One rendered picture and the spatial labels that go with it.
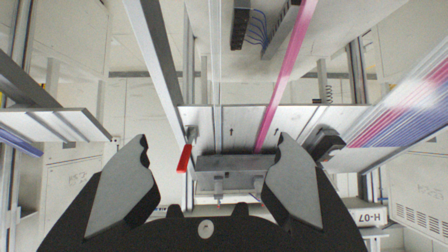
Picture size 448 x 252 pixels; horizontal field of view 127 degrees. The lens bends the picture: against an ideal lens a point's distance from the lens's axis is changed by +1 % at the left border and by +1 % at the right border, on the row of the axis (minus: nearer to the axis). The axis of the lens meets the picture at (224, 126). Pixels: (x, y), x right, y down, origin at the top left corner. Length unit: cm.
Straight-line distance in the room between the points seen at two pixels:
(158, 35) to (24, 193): 104
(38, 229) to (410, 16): 253
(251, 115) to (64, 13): 118
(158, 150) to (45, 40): 153
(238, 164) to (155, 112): 196
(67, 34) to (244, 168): 118
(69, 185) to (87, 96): 197
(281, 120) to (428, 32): 140
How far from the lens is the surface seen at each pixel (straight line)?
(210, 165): 33
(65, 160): 110
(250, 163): 34
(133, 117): 236
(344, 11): 68
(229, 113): 25
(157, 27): 23
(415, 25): 167
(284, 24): 56
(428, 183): 156
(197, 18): 57
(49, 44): 113
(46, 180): 107
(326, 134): 37
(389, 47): 171
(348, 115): 39
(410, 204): 165
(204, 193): 45
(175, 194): 223
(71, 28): 124
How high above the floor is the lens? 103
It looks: 4 degrees down
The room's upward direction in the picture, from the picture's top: 179 degrees clockwise
